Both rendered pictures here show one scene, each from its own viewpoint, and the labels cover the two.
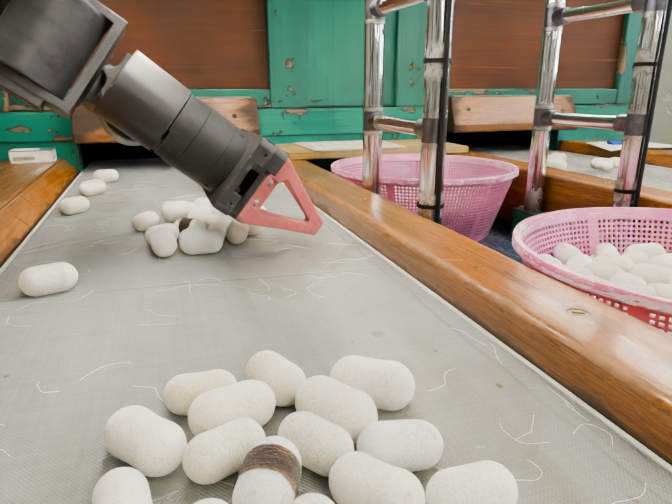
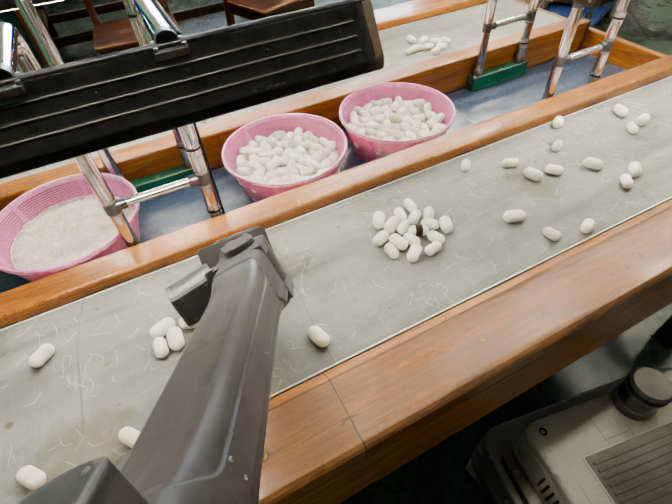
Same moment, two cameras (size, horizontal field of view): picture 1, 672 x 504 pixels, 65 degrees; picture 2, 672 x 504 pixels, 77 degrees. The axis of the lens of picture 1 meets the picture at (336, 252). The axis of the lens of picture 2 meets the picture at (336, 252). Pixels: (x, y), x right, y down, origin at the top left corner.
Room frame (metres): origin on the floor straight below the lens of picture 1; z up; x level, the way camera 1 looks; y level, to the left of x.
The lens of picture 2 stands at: (0.35, 0.52, 1.27)
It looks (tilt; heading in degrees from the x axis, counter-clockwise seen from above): 47 degrees down; 264
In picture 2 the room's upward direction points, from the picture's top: 4 degrees counter-clockwise
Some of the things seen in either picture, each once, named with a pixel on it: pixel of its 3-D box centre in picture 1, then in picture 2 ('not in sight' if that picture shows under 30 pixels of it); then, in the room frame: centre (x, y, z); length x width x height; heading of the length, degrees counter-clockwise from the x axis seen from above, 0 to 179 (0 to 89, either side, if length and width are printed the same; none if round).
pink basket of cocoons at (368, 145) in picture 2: not in sight; (395, 127); (0.09, -0.35, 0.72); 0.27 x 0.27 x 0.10
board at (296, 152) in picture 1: (367, 148); not in sight; (0.98, -0.06, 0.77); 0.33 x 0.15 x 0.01; 108
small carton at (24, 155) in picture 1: (33, 155); not in sight; (0.84, 0.48, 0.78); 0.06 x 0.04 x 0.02; 108
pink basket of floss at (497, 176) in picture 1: (421, 196); (76, 234); (0.78, -0.13, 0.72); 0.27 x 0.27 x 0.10
